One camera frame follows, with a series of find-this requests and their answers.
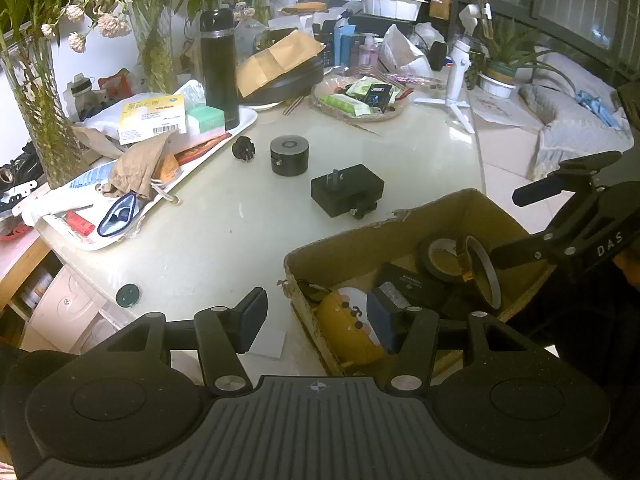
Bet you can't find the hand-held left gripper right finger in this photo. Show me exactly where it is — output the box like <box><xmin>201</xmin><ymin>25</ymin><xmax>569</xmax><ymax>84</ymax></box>
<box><xmin>366</xmin><ymin>290</ymin><xmax>561</xmax><ymax>396</ymax></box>

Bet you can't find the green tissue pack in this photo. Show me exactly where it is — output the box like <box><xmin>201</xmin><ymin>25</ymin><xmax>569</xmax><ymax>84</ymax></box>
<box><xmin>185</xmin><ymin>105</ymin><xmax>226</xmax><ymax>136</ymax></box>

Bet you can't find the orange packet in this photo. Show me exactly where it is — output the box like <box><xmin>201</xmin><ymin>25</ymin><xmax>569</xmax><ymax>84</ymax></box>
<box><xmin>160</xmin><ymin>152</ymin><xmax>182</xmax><ymax>182</ymax></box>

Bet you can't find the blue cloth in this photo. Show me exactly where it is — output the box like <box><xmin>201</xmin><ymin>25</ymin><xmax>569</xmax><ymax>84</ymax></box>
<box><xmin>575</xmin><ymin>90</ymin><xmax>628</xmax><ymax>128</ymax></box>

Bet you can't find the green wipes pack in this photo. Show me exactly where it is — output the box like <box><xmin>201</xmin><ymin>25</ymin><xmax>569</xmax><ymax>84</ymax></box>
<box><xmin>320</xmin><ymin>94</ymin><xmax>368</xmax><ymax>117</ymax></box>

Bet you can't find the small red item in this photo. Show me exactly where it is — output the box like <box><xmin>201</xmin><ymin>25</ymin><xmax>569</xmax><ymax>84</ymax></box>
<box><xmin>65</xmin><ymin>210</ymin><xmax>96</xmax><ymax>234</ymax></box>

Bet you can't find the black thermos bottle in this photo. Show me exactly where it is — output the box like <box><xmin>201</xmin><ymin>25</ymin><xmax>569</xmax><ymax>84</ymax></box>
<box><xmin>200</xmin><ymin>8</ymin><xmax>240</xmax><ymax>131</ymax></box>

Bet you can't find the white paper sheet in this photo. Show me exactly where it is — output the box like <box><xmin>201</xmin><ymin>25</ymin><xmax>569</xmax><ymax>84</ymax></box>
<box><xmin>470</xmin><ymin>87</ymin><xmax>543</xmax><ymax>133</ymax></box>

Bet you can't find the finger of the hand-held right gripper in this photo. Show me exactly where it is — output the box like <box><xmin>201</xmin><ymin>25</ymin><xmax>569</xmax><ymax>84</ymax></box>
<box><xmin>513</xmin><ymin>151</ymin><xmax>623</xmax><ymax>207</ymax></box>
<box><xmin>492</xmin><ymin>232</ymin><xmax>565</xmax><ymax>271</ymax></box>

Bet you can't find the brown cardboard box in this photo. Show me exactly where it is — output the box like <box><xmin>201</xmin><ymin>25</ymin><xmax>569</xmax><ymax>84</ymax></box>
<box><xmin>283</xmin><ymin>188</ymin><xmax>556</xmax><ymax>376</ymax></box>

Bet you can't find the small black round disc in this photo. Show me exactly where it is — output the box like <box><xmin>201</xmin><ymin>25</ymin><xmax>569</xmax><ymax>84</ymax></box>
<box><xmin>116</xmin><ymin>283</ymin><xmax>141</xmax><ymax>308</ymax></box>

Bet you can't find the white cabinet drawer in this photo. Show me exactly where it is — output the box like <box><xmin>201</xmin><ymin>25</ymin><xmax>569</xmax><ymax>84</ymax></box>
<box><xmin>22</xmin><ymin>265</ymin><xmax>108</xmax><ymax>353</ymax></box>

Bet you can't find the black tape roll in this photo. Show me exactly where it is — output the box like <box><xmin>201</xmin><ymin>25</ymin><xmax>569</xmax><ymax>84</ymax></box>
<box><xmin>417</xmin><ymin>235</ymin><xmax>473</xmax><ymax>283</ymax></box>

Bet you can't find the white plastic tray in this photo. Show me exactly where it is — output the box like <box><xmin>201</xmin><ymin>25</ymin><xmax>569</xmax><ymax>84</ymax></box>
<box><xmin>35</xmin><ymin>105</ymin><xmax>258</xmax><ymax>252</ymax></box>

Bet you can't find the pink patterned wrapper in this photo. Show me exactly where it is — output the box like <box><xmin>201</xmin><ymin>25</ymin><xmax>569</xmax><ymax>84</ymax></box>
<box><xmin>382</xmin><ymin>72</ymin><xmax>443</xmax><ymax>89</ymax></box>

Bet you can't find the yellow round toy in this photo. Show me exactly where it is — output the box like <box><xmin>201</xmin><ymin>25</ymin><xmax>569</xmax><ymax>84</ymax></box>
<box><xmin>317</xmin><ymin>287</ymin><xmax>387</xmax><ymax>368</ymax></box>

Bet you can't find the small black plug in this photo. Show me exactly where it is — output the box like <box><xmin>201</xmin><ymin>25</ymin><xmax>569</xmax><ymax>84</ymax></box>
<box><xmin>232</xmin><ymin>136</ymin><xmax>256</xmax><ymax>162</ymax></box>

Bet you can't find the red snack bag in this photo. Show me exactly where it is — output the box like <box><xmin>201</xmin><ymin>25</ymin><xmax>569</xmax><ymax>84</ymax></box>
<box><xmin>97</xmin><ymin>70</ymin><xmax>133</xmax><ymax>99</ymax></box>

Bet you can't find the blue product box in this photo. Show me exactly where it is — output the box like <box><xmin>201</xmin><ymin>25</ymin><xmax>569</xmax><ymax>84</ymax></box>
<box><xmin>332</xmin><ymin>24</ymin><xmax>361</xmax><ymax>66</ymax></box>

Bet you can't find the black product box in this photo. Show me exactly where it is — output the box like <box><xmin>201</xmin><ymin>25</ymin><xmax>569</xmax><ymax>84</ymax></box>
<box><xmin>312</xmin><ymin>20</ymin><xmax>335</xmax><ymax>56</ymax></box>

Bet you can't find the grey cushion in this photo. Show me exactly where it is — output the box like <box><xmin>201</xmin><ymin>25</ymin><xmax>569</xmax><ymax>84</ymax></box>
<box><xmin>520</xmin><ymin>50</ymin><xmax>636</xmax><ymax>181</ymax></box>

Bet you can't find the black white sneaker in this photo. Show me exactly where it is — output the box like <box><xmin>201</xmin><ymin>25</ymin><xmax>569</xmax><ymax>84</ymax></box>
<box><xmin>0</xmin><ymin>142</ymin><xmax>46</xmax><ymax>212</ymax></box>

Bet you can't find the yellow white carton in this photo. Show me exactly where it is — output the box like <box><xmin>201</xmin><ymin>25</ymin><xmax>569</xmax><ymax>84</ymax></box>
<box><xmin>118</xmin><ymin>94</ymin><xmax>188</xmax><ymax>146</ymax></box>

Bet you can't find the glass bowl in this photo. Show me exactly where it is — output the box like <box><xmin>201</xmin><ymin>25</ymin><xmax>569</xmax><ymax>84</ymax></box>
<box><xmin>311</xmin><ymin>76</ymin><xmax>407</xmax><ymax>122</ymax></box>

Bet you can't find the white card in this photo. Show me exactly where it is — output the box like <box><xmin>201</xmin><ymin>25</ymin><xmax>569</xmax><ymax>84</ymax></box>
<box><xmin>247</xmin><ymin>317</ymin><xmax>288</xmax><ymax>359</ymax></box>

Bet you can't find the white gimbal tripod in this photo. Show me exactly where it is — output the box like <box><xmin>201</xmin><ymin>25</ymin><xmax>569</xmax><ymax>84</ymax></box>
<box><xmin>412</xmin><ymin>4</ymin><xmax>493</xmax><ymax>133</ymax></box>

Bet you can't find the black rectangular device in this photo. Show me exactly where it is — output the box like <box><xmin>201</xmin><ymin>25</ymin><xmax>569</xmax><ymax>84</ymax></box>
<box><xmin>347</xmin><ymin>12</ymin><xmax>401</xmax><ymax>36</ymax></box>

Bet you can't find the pink liquid bottle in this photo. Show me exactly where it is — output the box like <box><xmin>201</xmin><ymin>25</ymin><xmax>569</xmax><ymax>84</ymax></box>
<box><xmin>359</xmin><ymin>32</ymin><xmax>382</xmax><ymax>66</ymax></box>

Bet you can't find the crumpled brown paper bag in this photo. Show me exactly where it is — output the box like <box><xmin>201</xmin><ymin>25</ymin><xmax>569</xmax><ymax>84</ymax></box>
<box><xmin>107</xmin><ymin>132</ymin><xmax>173</xmax><ymax>201</ymax></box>

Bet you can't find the black packet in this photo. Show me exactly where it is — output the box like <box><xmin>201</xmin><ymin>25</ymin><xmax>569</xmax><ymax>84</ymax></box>
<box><xmin>364</xmin><ymin>85</ymin><xmax>394</xmax><ymax>111</ymax></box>

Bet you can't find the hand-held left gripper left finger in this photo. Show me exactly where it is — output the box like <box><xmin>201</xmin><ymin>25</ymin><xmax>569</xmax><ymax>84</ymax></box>
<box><xmin>107</xmin><ymin>287</ymin><xmax>269</xmax><ymax>396</ymax></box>

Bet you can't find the potted aloe plant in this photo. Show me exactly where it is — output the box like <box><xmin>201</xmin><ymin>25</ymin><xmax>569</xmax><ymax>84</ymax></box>
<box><xmin>465</xmin><ymin>15</ymin><xmax>576</xmax><ymax>99</ymax></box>

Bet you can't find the blue rimmed face mask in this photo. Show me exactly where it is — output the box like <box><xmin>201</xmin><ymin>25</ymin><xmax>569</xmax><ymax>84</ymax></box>
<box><xmin>96</xmin><ymin>192</ymin><xmax>138</xmax><ymax>237</ymax></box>

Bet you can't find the black adapter block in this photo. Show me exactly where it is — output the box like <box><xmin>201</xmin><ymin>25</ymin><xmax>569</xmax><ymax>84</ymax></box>
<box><xmin>310</xmin><ymin>164</ymin><xmax>385</xmax><ymax>220</ymax></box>

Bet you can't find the white blue printed leaflet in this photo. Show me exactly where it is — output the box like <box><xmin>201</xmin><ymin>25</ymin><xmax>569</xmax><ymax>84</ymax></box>
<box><xmin>50</xmin><ymin>162</ymin><xmax>121</xmax><ymax>196</ymax></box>

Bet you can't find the black cylinder device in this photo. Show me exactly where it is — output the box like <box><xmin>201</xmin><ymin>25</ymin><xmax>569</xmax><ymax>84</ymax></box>
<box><xmin>270</xmin><ymin>135</ymin><xmax>311</xmax><ymax>177</ymax></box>

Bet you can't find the silver perforated metal piece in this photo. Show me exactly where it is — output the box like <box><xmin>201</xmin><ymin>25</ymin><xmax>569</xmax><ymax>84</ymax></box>
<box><xmin>375</xmin><ymin>282</ymin><xmax>407</xmax><ymax>312</ymax></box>

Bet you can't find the red flat packet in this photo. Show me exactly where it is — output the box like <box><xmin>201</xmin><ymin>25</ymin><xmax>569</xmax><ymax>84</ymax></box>
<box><xmin>177</xmin><ymin>132</ymin><xmax>233</xmax><ymax>166</ymax></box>

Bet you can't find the white plastic bag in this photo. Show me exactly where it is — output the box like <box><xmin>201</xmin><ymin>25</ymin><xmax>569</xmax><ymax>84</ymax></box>
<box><xmin>382</xmin><ymin>24</ymin><xmax>433</xmax><ymax>75</ymax></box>

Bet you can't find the white food container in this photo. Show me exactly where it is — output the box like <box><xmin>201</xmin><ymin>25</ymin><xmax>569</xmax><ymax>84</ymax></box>
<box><xmin>357</xmin><ymin>0</ymin><xmax>438</xmax><ymax>22</ymax></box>

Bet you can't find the amber tape roll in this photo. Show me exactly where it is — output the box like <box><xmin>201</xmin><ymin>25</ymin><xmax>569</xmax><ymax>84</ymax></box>
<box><xmin>462</xmin><ymin>235</ymin><xmax>502</xmax><ymax>311</ymax></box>

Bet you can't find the manila envelope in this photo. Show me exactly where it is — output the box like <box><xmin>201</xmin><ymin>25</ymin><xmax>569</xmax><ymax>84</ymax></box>
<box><xmin>236</xmin><ymin>30</ymin><xmax>326</xmax><ymax>98</ymax></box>

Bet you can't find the glass vase with dried flowers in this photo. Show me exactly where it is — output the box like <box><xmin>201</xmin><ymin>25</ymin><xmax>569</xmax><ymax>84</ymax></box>
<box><xmin>0</xmin><ymin>0</ymin><xmax>131</xmax><ymax>189</ymax></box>

